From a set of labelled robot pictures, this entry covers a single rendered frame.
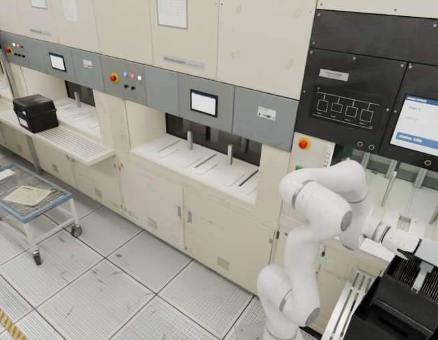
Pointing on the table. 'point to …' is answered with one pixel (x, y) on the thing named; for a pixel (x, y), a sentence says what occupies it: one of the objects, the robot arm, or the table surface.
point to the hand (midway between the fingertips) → (431, 256)
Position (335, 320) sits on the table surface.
